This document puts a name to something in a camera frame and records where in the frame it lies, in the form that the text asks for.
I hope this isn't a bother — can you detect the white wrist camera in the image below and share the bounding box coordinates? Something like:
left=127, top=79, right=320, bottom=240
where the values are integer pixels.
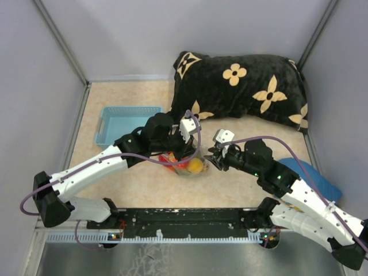
left=179, top=118, right=201, bottom=143
left=213, top=129, right=235, bottom=150

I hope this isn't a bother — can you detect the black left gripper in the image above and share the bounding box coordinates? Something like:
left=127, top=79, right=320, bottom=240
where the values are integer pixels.
left=151, top=126, right=198, bottom=162

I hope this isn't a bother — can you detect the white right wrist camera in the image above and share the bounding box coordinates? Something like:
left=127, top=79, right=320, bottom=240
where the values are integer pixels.
left=213, top=129, right=235, bottom=150

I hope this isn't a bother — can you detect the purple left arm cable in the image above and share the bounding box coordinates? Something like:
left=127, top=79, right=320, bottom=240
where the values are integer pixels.
left=19, top=109, right=201, bottom=251

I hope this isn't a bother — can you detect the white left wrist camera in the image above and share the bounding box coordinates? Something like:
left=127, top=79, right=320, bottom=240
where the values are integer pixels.
left=179, top=118, right=201, bottom=143

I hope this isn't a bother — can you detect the blue cloth bag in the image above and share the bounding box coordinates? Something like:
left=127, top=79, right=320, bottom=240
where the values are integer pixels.
left=279, top=157, right=342, bottom=202

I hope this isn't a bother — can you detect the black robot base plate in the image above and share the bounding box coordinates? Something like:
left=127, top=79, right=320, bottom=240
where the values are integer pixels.
left=87, top=208, right=274, bottom=239

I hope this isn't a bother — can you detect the white slotted cable duct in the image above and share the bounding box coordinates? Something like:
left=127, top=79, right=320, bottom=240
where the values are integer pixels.
left=45, top=231, right=281, bottom=243

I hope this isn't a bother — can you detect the clear dotted zip top bag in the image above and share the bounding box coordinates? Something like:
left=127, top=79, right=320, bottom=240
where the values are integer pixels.
left=158, top=145, right=209, bottom=178

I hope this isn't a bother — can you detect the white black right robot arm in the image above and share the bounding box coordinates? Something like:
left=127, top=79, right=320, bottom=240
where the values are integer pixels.
left=207, top=138, right=367, bottom=271

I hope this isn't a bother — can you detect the yellow orange toy fruit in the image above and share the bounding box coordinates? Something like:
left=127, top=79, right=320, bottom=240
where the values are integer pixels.
left=186, top=158, right=204, bottom=174

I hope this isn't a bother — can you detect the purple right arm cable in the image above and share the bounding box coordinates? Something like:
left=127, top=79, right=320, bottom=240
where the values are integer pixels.
left=221, top=136, right=368, bottom=256

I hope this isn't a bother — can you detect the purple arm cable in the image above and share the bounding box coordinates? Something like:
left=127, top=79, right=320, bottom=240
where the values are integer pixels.
left=19, top=109, right=201, bottom=251
left=221, top=136, right=368, bottom=256

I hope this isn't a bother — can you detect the red yellow toy pepper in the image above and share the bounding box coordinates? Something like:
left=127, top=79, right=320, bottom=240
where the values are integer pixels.
left=158, top=153, right=188, bottom=169

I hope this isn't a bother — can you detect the black pillow with cream flowers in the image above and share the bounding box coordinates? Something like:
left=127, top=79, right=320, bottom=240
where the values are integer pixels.
left=168, top=51, right=308, bottom=133

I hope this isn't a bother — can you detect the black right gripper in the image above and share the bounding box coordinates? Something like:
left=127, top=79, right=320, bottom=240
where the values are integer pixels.
left=204, top=144, right=261, bottom=177

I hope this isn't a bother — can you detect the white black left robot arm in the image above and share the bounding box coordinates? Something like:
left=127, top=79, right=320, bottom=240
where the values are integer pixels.
left=32, top=113, right=201, bottom=228

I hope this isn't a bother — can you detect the green yellow toy mango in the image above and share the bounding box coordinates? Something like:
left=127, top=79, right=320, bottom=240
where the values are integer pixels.
left=175, top=168, right=192, bottom=177

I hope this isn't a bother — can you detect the light blue plastic basket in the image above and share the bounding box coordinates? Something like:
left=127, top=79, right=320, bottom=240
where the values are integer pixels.
left=94, top=106, right=163, bottom=150

